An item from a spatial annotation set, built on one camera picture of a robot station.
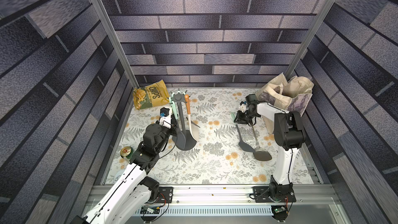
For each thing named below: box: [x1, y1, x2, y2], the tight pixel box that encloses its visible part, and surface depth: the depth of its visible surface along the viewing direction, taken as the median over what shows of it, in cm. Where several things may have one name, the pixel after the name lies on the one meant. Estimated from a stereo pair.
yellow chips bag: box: [132, 79, 170, 111], surface depth 106 cm
